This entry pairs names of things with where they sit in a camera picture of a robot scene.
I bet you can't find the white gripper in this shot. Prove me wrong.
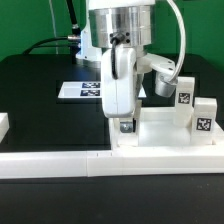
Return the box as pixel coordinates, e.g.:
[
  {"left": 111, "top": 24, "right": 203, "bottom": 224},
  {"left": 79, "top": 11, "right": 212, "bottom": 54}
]
[{"left": 101, "top": 47, "right": 137, "bottom": 133}]

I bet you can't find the white square table top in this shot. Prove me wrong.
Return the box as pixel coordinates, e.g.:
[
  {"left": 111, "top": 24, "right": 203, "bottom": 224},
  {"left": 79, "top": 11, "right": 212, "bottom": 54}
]
[{"left": 109, "top": 107, "right": 224, "bottom": 149}]

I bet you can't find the white plate with tags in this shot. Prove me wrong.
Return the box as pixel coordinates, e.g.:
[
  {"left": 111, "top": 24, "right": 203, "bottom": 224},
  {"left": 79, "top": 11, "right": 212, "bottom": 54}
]
[{"left": 58, "top": 81, "right": 147, "bottom": 100}]

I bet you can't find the white U-shaped fence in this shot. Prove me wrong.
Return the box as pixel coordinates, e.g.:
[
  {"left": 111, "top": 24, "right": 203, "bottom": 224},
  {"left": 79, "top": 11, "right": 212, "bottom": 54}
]
[{"left": 0, "top": 111, "right": 224, "bottom": 180}]

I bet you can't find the black cable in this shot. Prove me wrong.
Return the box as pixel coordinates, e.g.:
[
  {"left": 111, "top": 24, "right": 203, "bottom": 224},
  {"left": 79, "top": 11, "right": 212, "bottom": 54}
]
[{"left": 22, "top": 0, "right": 82, "bottom": 55}]

